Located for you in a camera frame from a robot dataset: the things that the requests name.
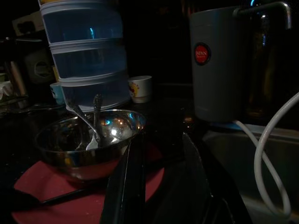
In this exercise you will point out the stainless steel bowl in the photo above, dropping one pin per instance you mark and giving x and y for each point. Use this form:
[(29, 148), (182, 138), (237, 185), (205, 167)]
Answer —
[(70, 161)]

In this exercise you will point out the thin white tube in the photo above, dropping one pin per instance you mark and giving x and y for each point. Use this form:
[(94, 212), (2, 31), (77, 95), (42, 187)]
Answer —
[(247, 130)]

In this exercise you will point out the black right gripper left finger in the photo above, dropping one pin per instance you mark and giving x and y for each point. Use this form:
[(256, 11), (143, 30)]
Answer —
[(126, 186)]

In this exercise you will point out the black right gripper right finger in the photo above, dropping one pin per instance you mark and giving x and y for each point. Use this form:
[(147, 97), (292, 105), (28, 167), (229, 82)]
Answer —
[(194, 191)]

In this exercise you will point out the white printed mug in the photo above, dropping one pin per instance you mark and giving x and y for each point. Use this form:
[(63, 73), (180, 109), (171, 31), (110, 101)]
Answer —
[(140, 89)]

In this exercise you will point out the white stacked plastic drawer unit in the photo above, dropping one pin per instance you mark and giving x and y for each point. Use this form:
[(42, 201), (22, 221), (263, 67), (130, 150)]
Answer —
[(86, 58)]

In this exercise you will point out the grey wall socket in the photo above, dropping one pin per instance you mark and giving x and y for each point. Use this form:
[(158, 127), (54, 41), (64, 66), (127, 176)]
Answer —
[(39, 68)]

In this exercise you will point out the light blue mug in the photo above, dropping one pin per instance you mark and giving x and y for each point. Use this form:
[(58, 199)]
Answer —
[(57, 93)]

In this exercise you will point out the stainless steel sink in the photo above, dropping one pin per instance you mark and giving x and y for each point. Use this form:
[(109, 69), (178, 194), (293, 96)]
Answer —
[(233, 151)]

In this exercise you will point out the pink plate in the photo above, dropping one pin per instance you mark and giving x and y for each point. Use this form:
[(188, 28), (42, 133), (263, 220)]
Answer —
[(58, 205)]

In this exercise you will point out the black chopstick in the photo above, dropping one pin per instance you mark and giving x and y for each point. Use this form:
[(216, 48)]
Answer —
[(60, 196)]

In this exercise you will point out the chrome canister tap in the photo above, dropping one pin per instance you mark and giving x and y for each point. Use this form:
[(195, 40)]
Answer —
[(268, 8)]

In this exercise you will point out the grey water filter canister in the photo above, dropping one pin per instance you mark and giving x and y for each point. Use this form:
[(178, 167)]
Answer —
[(219, 77)]

